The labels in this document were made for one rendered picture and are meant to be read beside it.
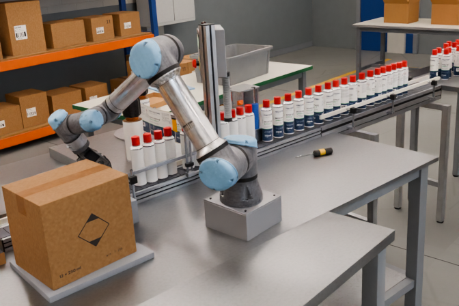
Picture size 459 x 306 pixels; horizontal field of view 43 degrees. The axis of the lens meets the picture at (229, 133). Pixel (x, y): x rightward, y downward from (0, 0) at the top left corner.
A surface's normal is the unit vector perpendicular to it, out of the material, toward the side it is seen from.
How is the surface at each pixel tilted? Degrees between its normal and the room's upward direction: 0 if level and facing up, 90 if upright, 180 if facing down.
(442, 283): 0
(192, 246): 0
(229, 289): 0
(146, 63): 83
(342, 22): 90
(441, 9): 90
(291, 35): 90
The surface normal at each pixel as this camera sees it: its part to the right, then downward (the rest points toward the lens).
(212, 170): -0.34, 0.40
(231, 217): -0.65, 0.26
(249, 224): 0.75, 0.15
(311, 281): -0.06, -0.95
